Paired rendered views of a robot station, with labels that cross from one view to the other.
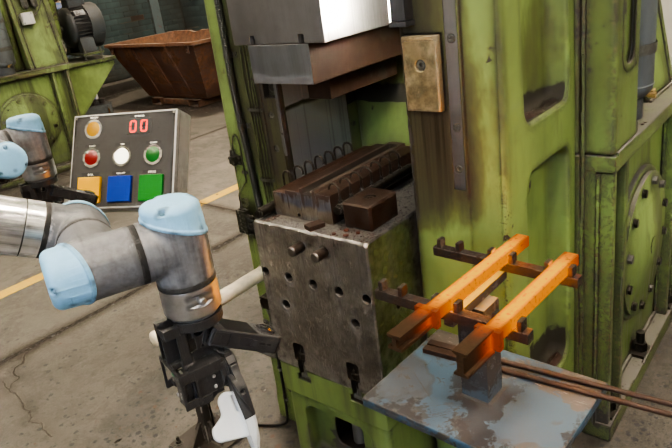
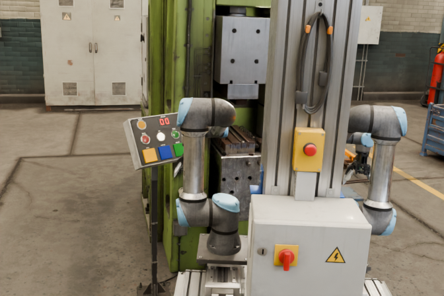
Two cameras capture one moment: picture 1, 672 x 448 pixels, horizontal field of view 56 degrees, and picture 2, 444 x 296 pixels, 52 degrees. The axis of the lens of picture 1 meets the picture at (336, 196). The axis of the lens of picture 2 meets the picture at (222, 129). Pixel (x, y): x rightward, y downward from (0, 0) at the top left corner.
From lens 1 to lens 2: 2.49 m
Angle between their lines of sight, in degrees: 53
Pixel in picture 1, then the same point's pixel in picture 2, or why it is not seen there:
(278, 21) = (246, 75)
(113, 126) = (151, 122)
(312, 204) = (246, 146)
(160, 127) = (174, 121)
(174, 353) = (363, 161)
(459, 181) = not seen: hidden behind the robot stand
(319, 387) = (240, 226)
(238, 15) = (226, 72)
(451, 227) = not seen: hidden behind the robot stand
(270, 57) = (238, 88)
